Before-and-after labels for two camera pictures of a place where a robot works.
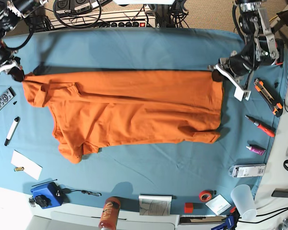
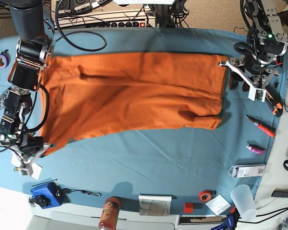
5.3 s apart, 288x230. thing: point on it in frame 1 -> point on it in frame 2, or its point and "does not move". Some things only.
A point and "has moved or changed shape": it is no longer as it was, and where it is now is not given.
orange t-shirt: x=91 y=109 has moved or changed shape
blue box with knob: x=48 y=196 does not move
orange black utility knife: x=269 y=96 does not move
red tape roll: x=205 y=196 does not move
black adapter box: x=282 y=192 does not move
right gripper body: x=6 y=67 -> x=33 y=149
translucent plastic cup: x=244 y=200 does not move
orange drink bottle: x=110 y=214 does not move
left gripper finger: x=216 y=75 -> x=234 y=79
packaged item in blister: x=244 y=170 does not move
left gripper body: x=237 y=81 -> x=256 y=81
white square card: x=218 y=204 does not move
